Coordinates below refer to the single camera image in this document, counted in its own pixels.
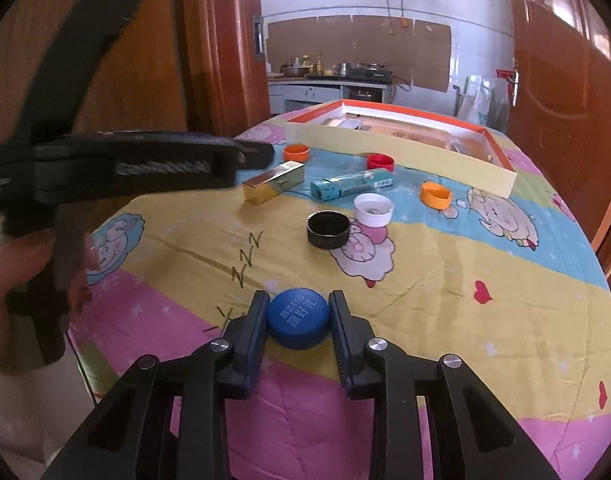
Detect black plastic bottle cap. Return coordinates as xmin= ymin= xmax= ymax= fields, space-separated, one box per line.
xmin=306 ymin=211 xmax=351 ymax=250

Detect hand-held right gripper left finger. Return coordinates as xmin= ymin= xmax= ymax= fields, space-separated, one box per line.
xmin=40 ymin=289 xmax=271 ymax=480

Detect orange-rimmed cardboard box tray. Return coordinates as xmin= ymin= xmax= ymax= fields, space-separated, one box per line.
xmin=284 ymin=100 xmax=519 ymax=199

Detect brown wooden panel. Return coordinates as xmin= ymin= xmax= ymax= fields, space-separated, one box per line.
xmin=0 ymin=0 xmax=191 ymax=201

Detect white plastic bottle cap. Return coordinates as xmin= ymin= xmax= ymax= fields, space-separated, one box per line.
xmin=353 ymin=193 xmax=393 ymax=228

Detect white plastic bag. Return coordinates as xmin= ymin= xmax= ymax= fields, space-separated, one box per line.
xmin=458 ymin=75 xmax=497 ymax=128

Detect black strap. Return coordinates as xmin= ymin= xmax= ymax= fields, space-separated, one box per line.
xmin=16 ymin=0 xmax=164 ymax=143

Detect metal door handle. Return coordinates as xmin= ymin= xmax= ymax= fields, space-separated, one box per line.
xmin=505 ymin=67 xmax=520 ymax=107

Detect dark air fryer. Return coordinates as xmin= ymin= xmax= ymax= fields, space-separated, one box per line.
xmin=348 ymin=87 xmax=386 ymax=103

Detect blue plastic bottle cap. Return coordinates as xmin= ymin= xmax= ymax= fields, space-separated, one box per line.
xmin=266 ymin=287 xmax=331 ymax=350

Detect black gas stove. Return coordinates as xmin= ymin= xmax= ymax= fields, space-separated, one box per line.
xmin=348 ymin=63 xmax=392 ymax=83

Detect gold rectangular box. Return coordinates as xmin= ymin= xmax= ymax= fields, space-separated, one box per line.
xmin=242 ymin=160 xmax=306 ymax=207

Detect teal rectangular box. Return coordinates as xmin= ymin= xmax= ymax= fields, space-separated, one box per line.
xmin=310 ymin=169 xmax=395 ymax=202

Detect wooden door with handle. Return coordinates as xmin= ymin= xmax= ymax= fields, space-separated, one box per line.
xmin=505 ymin=0 xmax=611 ymax=251

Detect person's left hand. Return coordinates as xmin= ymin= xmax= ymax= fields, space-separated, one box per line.
xmin=0 ymin=232 xmax=97 ymax=375

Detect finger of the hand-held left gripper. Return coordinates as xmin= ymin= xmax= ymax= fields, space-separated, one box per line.
xmin=93 ymin=131 xmax=275 ymax=195

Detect wooden door with lock plate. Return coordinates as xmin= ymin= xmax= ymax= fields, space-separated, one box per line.
xmin=180 ymin=0 xmax=272 ymax=136

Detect cardboard sheets on wall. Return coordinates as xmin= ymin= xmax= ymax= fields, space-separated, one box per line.
xmin=267 ymin=16 xmax=452 ymax=93

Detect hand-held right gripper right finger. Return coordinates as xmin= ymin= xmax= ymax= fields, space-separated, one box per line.
xmin=328 ymin=289 xmax=561 ymax=480

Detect kitchen counter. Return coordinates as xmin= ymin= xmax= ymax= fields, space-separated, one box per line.
xmin=268 ymin=72 xmax=393 ymax=115

